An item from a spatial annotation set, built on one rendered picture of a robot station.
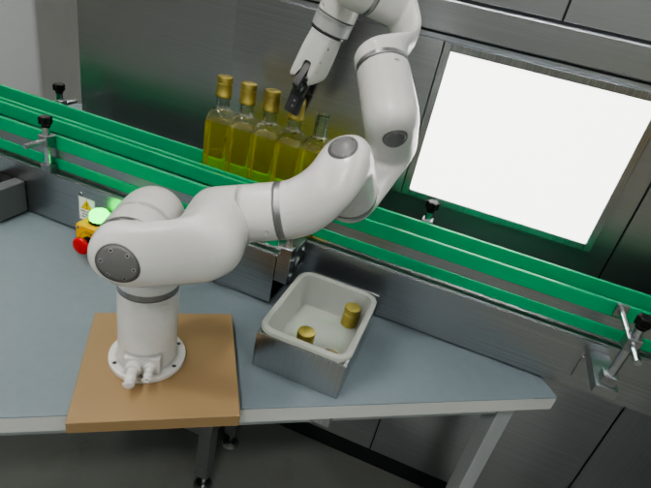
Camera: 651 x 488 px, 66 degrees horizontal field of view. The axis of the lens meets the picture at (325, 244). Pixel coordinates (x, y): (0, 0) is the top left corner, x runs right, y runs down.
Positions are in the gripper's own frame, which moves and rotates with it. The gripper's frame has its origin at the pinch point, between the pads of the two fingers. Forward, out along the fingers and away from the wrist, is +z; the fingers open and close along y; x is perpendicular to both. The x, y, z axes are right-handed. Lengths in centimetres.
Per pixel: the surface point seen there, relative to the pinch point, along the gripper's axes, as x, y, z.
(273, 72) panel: -11.8, -12.2, 1.4
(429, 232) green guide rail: 37.8, -3.9, 11.3
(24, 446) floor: -27, 27, 126
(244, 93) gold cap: -11.0, 1.3, 4.0
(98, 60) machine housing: -59, -15, 24
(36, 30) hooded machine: -172, -111, 80
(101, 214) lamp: -24.4, 19.9, 37.6
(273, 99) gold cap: -4.7, 1.2, 1.8
